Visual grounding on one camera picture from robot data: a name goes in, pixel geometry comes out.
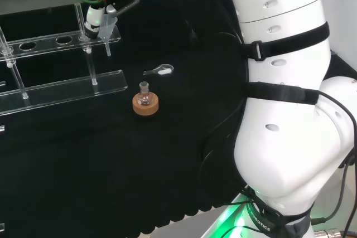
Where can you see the clear glass weighing funnel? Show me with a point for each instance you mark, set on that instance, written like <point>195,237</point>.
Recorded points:
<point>164,70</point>

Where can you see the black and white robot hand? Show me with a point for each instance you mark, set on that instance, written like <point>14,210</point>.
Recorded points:
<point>93,18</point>

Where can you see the clear table clamp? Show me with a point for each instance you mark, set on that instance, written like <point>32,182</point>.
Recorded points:
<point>1,128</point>
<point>1,227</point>

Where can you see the small round-bottom glass flask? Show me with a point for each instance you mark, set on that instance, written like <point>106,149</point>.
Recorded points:
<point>145,98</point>

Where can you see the clear acrylic funnel stand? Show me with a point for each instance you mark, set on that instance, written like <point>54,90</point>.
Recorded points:
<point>69,87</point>

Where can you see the black table cloth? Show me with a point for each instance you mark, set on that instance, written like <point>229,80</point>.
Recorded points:
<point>83,165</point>

